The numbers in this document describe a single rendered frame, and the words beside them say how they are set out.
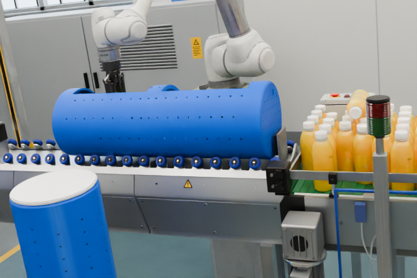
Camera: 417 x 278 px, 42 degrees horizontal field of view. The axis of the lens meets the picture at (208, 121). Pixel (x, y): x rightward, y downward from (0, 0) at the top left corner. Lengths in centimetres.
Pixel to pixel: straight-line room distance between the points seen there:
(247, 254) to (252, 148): 103
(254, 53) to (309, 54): 239
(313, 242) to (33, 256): 87
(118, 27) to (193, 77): 174
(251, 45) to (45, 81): 241
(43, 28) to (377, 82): 269
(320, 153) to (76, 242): 82
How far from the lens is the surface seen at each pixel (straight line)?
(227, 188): 201
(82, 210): 176
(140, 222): 229
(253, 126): 188
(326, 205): 182
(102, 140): 217
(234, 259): 290
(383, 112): 152
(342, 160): 191
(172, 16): 376
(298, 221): 176
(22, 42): 458
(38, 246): 180
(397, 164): 178
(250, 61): 243
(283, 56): 486
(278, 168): 180
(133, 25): 206
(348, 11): 467
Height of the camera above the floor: 164
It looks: 15 degrees down
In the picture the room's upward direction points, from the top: 7 degrees counter-clockwise
